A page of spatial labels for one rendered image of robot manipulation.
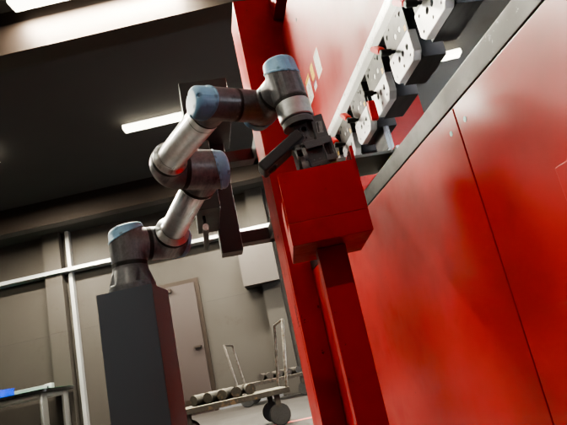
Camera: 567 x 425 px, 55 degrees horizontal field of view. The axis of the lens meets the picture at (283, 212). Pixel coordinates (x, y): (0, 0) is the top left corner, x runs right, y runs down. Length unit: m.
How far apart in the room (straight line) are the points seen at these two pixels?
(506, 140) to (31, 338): 9.87
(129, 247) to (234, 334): 7.49
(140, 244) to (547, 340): 1.31
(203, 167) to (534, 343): 0.98
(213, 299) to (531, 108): 8.71
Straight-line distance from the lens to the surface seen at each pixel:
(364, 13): 1.77
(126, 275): 1.83
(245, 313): 9.27
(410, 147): 1.25
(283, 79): 1.20
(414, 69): 1.50
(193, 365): 9.36
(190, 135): 1.31
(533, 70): 0.86
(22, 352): 10.50
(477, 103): 0.99
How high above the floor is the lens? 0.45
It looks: 15 degrees up
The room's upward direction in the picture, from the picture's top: 12 degrees counter-clockwise
